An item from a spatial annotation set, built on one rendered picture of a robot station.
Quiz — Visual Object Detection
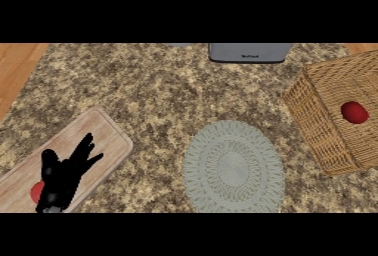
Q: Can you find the brown wicker basket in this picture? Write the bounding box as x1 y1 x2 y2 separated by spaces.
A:
280 49 378 177

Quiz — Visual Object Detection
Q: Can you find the round grey woven placemat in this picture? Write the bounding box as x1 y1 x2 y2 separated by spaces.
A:
181 119 286 214

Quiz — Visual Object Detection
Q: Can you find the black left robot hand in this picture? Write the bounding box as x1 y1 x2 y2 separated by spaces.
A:
33 132 106 214

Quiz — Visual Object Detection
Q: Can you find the grey appliance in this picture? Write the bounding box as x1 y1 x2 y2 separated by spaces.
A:
206 43 293 64

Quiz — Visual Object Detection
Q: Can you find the red round fruit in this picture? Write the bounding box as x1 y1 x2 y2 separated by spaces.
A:
29 181 45 205

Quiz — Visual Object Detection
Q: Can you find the pale wooden cutting board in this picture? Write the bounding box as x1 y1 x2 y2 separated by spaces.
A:
0 106 134 214

